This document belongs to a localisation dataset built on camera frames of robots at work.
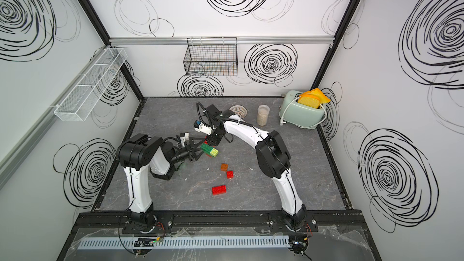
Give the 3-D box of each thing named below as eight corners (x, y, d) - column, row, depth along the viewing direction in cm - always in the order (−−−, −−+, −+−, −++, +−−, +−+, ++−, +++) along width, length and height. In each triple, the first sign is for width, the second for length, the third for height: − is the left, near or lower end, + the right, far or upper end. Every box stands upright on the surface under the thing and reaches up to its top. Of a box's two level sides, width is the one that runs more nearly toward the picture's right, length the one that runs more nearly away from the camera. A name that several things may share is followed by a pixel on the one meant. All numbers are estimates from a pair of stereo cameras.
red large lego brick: (212, 195, 83) (211, 194, 81) (211, 188, 85) (211, 187, 83) (227, 193, 84) (226, 191, 82) (226, 186, 86) (225, 184, 84)
